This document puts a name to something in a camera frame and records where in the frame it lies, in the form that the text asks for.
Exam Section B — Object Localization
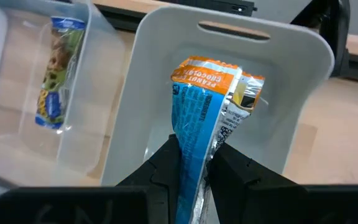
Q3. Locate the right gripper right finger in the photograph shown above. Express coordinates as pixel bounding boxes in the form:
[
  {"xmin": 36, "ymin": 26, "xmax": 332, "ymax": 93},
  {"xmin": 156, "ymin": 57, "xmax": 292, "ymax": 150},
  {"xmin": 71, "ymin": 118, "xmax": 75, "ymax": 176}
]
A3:
[{"xmin": 208, "ymin": 141, "xmax": 303, "ymax": 187}]

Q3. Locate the green blue granola bar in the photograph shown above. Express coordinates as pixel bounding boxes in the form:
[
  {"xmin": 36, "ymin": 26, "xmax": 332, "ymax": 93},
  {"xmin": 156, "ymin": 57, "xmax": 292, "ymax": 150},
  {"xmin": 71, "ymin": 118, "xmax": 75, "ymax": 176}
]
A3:
[{"xmin": 34, "ymin": 16, "xmax": 86, "ymax": 131}]

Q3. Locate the grey plastic bin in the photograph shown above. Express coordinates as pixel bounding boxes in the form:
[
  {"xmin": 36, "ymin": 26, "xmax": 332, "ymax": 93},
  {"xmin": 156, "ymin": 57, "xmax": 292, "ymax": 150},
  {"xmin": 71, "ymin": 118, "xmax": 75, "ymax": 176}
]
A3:
[{"xmin": 99, "ymin": 4, "xmax": 336, "ymax": 187}]

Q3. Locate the clear plastic bin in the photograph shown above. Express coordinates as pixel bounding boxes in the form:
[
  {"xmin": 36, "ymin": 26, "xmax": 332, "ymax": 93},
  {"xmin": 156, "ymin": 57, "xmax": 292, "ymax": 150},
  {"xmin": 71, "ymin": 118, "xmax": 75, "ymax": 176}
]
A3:
[{"xmin": 0, "ymin": 0, "xmax": 127, "ymax": 187}]

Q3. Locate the black frame bracket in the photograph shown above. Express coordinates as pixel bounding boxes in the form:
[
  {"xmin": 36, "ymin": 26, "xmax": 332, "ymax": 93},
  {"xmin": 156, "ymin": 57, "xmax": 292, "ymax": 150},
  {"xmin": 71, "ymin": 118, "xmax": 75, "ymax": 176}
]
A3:
[{"xmin": 317, "ymin": 0, "xmax": 352, "ymax": 78}]

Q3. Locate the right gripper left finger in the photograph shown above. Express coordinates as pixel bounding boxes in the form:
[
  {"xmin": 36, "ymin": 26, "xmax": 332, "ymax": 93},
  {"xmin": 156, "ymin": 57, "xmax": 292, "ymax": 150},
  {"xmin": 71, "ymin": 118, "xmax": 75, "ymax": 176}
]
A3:
[{"xmin": 116, "ymin": 133, "xmax": 185, "ymax": 187}]

